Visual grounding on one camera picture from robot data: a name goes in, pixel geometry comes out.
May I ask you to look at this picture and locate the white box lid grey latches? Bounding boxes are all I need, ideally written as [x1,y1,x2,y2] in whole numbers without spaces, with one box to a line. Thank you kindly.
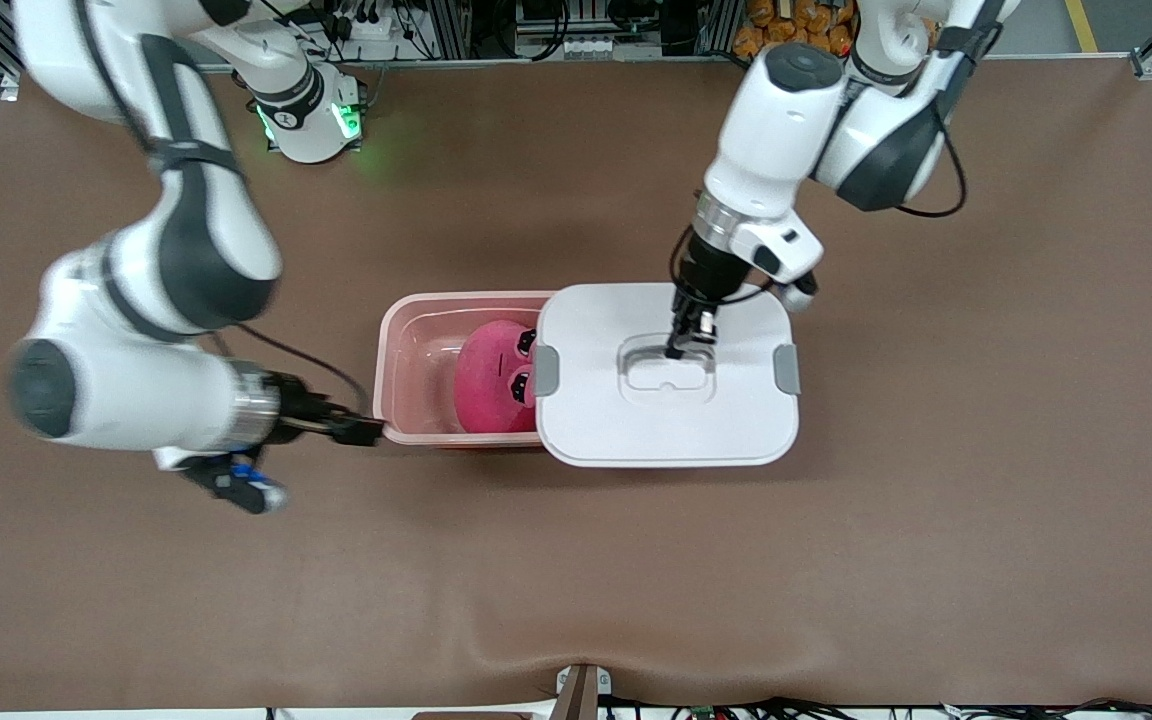
[533,282,801,469]

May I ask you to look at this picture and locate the pink plush toy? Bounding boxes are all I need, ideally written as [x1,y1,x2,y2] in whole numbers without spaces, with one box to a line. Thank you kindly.
[451,318,540,435]

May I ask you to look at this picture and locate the pink translucent plastic box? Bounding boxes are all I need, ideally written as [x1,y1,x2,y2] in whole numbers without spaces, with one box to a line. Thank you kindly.
[373,290,562,448]

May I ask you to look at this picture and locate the orange snack bags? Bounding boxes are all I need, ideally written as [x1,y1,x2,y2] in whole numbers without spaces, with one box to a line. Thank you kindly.
[731,0,862,56]

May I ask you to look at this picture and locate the brown table mat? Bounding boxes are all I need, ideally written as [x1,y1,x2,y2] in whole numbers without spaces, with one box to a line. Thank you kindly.
[0,55,1152,713]

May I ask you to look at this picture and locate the white power strip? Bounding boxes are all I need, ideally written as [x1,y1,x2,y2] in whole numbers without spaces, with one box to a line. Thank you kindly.
[331,10,407,49]

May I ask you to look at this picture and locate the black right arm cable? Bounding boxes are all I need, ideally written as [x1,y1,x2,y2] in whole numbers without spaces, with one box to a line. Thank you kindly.
[206,322,374,421]

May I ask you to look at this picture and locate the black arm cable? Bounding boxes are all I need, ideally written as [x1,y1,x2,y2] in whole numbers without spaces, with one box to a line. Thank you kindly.
[206,322,374,421]
[669,125,969,306]

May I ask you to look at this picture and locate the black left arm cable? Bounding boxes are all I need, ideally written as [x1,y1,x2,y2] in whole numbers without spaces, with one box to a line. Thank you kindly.
[669,125,969,306]

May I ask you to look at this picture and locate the aluminium camera mount beam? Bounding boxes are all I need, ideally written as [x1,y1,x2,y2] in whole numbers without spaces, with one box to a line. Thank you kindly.
[554,662,614,720]

